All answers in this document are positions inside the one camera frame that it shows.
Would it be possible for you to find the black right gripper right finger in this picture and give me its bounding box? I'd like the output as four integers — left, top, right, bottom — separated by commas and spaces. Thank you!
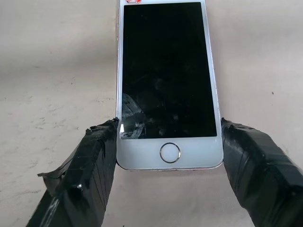
221, 117, 303, 227

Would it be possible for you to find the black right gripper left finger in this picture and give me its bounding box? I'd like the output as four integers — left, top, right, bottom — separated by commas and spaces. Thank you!
25, 117, 120, 227

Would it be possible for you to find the white smartphone black screen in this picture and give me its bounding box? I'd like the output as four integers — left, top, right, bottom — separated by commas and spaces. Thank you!
115, 0, 224, 171

